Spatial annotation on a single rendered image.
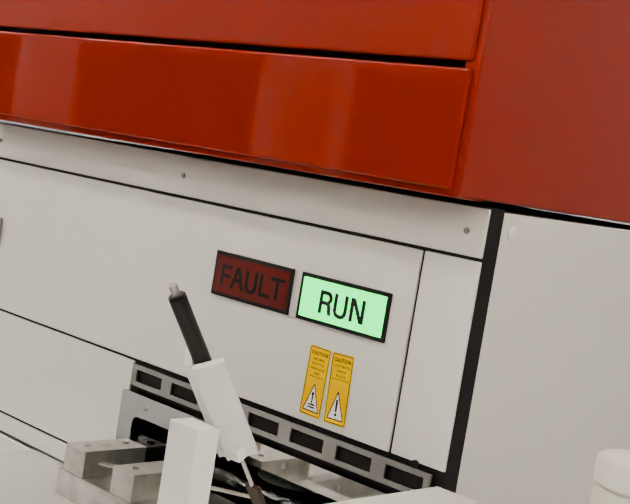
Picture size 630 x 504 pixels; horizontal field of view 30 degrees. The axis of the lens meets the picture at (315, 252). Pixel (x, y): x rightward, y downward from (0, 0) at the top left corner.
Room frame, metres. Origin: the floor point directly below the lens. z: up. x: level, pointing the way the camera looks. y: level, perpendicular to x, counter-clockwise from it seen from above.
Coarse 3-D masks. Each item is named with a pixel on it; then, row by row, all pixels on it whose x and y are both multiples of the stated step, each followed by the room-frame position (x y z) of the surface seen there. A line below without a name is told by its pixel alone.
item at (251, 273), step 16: (224, 256) 1.27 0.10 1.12; (224, 272) 1.27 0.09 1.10; (240, 272) 1.25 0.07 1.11; (256, 272) 1.23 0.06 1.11; (272, 272) 1.22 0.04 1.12; (288, 272) 1.20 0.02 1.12; (224, 288) 1.26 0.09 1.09; (240, 288) 1.25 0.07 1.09; (256, 288) 1.23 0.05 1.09; (272, 288) 1.22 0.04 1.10; (272, 304) 1.21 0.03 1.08
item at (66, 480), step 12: (60, 468) 1.20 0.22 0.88; (60, 480) 1.20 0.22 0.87; (72, 480) 1.19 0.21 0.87; (84, 480) 1.17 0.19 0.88; (96, 480) 1.18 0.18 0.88; (108, 480) 1.19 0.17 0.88; (60, 492) 1.20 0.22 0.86; (72, 492) 1.18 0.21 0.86; (84, 492) 1.17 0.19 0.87; (96, 492) 1.16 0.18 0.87; (108, 492) 1.15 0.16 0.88
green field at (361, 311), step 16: (304, 288) 1.19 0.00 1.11; (320, 288) 1.17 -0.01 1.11; (336, 288) 1.16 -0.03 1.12; (352, 288) 1.14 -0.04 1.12; (304, 304) 1.18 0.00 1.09; (320, 304) 1.17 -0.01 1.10; (336, 304) 1.16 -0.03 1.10; (352, 304) 1.14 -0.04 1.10; (368, 304) 1.13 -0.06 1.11; (384, 304) 1.12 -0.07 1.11; (320, 320) 1.17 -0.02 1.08; (336, 320) 1.15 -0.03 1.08; (352, 320) 1.14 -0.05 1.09; (368, 320) 1.13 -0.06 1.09
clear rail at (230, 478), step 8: (144, 440) 1.30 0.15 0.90; (160, 440) 1.29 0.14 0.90; (216, 472) 1.22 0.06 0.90; (224, 472) 1.21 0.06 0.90; (232, 472) 1.21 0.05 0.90; (224, 480) 1.21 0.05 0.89; (232, 480) 1.20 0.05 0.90; (240, 480) 1.19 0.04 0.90; (240, 488) 1.19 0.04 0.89; (264, 488) 1.17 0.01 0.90; (264, 496) 1.17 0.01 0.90; (272, 496) 1.16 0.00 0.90; (280, 496) 1.15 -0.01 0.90; (288, 496) 1.15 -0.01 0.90
